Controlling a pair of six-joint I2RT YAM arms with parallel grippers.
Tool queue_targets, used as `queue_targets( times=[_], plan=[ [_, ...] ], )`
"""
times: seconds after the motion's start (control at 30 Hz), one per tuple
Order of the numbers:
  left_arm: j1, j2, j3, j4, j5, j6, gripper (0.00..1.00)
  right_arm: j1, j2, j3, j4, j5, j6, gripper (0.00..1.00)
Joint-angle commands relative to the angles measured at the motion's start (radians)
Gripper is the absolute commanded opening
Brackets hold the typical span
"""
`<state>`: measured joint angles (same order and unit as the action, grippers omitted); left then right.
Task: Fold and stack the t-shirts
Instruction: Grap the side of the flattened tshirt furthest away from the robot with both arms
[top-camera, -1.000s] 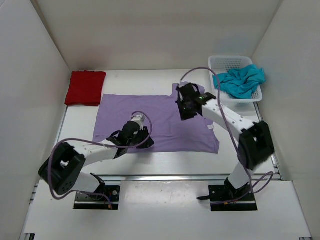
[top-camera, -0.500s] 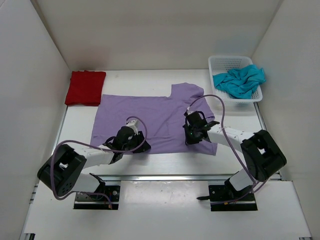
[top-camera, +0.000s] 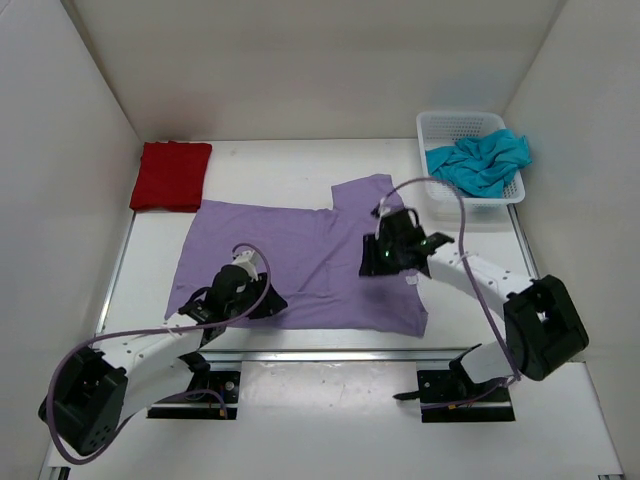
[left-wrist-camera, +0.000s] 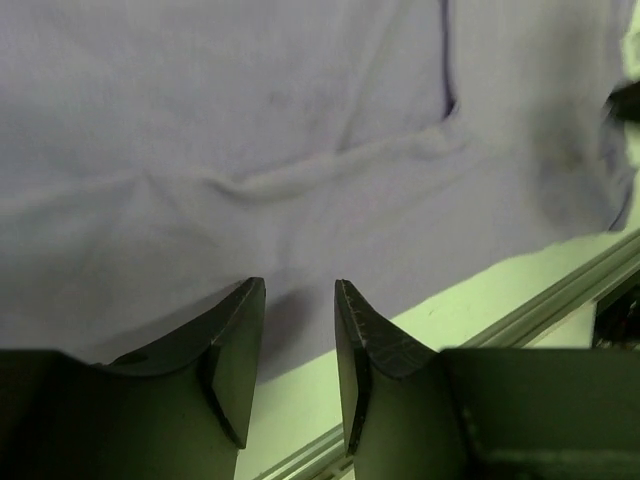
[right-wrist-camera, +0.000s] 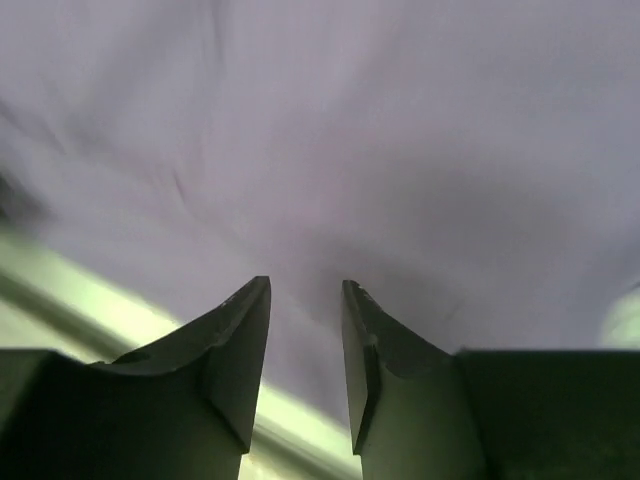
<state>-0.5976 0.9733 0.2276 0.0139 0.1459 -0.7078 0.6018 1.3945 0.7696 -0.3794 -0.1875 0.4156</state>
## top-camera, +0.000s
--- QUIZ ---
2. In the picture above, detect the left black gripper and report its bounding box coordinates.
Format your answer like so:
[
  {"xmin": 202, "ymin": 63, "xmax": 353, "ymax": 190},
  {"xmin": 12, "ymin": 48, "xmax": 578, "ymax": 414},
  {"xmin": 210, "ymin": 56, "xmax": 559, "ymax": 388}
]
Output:
[{"xmin": 225, "ymin": 271, "xmax": 288, "ymax": 319}]

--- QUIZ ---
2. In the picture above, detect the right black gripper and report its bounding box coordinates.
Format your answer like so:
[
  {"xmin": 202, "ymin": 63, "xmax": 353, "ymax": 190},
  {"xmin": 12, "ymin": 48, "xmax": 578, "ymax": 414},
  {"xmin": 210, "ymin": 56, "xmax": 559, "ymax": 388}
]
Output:
[{"xmin": 361, "ymin": 233, "xmax": 406, "ymax": 278}]

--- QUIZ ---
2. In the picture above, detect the lilac t shirt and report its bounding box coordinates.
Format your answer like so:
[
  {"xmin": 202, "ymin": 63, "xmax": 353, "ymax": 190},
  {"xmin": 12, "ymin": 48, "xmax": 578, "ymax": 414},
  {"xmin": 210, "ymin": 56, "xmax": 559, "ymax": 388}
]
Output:
[{"xmin": 165, "ymin": 174, "xmax": 428, "ymax": 338}]

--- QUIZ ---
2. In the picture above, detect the teal t shirt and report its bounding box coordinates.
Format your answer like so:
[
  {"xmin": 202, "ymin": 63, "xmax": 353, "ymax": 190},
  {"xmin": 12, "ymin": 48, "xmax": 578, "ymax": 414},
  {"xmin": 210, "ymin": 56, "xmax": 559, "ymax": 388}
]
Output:
[{"xmin": 426, "ymin": 129, "xmax": 532, "ymax": 199}]

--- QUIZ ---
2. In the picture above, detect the red t shirt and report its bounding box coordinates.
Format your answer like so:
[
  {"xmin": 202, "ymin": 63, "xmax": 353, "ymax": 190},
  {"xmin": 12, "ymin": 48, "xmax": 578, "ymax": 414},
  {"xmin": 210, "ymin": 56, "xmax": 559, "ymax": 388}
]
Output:
[{"xmin": 129, "ymin": 141, "xmax": 213, "ymax": 213}]

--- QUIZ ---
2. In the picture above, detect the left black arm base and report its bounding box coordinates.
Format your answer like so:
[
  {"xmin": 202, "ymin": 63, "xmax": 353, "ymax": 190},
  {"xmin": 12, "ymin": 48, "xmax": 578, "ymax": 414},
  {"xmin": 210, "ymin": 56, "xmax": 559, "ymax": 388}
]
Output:
[{"xmin": 147, "ymin": 353, "xmax": 241, "ymax": 421}]

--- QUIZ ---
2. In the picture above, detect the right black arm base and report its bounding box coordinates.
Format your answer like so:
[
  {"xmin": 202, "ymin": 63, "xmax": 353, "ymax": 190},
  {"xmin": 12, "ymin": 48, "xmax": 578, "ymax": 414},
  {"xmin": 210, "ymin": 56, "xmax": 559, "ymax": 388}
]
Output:
[{"xmin": 393, "ymin": 345, "xmax": 516, "ymax": 423}]

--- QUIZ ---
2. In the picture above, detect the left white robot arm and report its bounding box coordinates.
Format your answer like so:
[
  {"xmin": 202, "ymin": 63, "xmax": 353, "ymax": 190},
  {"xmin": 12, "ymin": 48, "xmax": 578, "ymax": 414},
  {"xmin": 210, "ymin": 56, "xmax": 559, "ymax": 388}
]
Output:
[{"xmin": 38, "ymin": 265, "xmax": 288, "ymax": 457}]

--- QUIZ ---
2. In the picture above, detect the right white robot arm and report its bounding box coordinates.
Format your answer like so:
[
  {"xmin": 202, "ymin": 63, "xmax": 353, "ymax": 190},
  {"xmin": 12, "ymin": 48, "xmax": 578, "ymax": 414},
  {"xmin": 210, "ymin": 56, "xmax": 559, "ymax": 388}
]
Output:
[{"xmin": 360, "ymin": 207, "xmax": 589, "ymax": 400}]

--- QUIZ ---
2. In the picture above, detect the white plastic basket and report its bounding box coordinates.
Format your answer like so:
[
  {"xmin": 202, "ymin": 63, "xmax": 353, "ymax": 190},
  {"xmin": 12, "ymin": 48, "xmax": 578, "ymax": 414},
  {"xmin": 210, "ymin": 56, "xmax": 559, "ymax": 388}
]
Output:
[{"xmin": 416, "ymin": 111, "xmax": 525, "ymax": 212}]

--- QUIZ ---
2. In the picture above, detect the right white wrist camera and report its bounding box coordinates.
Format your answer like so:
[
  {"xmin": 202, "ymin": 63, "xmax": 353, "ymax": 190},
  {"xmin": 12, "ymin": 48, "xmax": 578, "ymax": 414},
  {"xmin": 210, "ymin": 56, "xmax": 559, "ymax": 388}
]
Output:
[{"xmin": 370, "ymin": 199, "xmax": 393, "ymax": 219}]

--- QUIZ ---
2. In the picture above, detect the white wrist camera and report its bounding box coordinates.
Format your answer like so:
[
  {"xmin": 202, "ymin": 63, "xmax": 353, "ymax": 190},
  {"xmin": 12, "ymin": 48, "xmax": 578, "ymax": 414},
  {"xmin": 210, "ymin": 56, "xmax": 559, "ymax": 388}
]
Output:
[
  {"xmin": 370, "ymin": 199, "xmax": 393, "ymax": 219},
  {"xmin": 231, "ymin": 249, "xmax": 260, "ymax": 281}
]

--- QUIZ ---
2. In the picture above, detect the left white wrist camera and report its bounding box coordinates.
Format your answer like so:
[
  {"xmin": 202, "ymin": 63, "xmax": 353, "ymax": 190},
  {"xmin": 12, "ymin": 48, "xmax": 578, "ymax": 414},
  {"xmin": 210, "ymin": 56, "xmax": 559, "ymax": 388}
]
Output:
[{"xmin": 231, "ymin": 249, "xmax": 260, "ymax": 281}]

